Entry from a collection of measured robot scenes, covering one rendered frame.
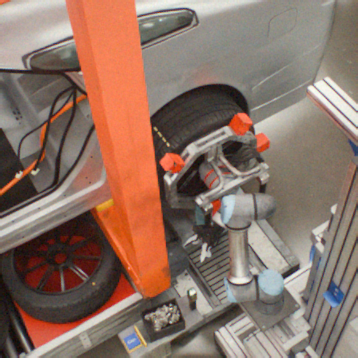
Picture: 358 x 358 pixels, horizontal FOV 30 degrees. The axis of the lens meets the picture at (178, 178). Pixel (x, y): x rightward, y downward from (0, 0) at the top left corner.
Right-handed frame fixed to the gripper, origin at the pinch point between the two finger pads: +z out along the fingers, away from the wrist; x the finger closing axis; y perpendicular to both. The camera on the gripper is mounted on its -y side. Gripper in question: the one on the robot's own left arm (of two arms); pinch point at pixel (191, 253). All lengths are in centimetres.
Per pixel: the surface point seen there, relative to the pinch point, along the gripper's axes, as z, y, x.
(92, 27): -52, -148, -52
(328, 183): -79, 123, 49
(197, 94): -67, -23, 41
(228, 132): -60, -11, 19
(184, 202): -16.9, 8.6, 33.9
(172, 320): 34.3, 14.1, -3.7
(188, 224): -5, 49, 61
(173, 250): 10.0, 28.8, 38.7
